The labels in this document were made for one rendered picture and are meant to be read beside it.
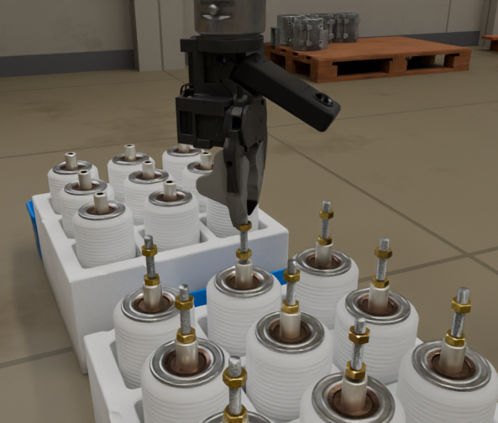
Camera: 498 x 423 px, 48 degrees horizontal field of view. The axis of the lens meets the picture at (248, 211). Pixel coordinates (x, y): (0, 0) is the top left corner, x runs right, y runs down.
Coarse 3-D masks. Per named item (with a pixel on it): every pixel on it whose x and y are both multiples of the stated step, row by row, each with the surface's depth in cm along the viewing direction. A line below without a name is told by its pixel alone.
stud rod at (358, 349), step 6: (360, 318) 48; (354, 324) 48; (360, 324) 48; (354, 330) 48; (360, 330) 48; (354, 348) 49; (360, 348) 49; (354, 354) 49; (360, 354) 49; (354, 360) 49; (360, 360) 49; (354, 366) 49; (360, 366) 49
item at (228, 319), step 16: (208, 288) 70; (272, 288) 70; (208, 304) 70; (224, 304) 68; (240, 304) 67; (256, 304) 67; (272, 304) 69; (208, 320) 72; (224, 320) 68; (240, 320) 68; (256, 320) 68; (208, 336) 73; (224, 336) 69; (240, 336) 69; (240, 352) 70
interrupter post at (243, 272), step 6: (240, 264) 69; (246, 264) 69; (252, 264) 70; (240, 270) 69; (246, 270) 69; (252, 270) 70; (240, 276) 70; (246, 276) 69; (252, 276) 70; (240, 282) 70; (246, 282) 70; (252, 282) 71
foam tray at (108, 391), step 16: (96, 336) 72; (112, 336) 72; (96, 352) 69; (112, 352) 69; (96, 368) 67; (112, 368) 66; (336, 368) 66; (96, 384) 67; (112, 384) 64; (96, 400) 71; (112, 400) 62; (128, 400) 62; (96, 416) 75; (112, 416) 60; (128, 416) 59; (496, 416) 59
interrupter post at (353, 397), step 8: (344, 376) 50; (344, 384) 50; (352, 384) 49; (360, 384) 49; (344, 392) 50; (352, 392) 50; (360, 392) 50; (344, 400) 51; (352, 400) 50; (360, 400) 50; (352, 408) 50; (360, 408) 51
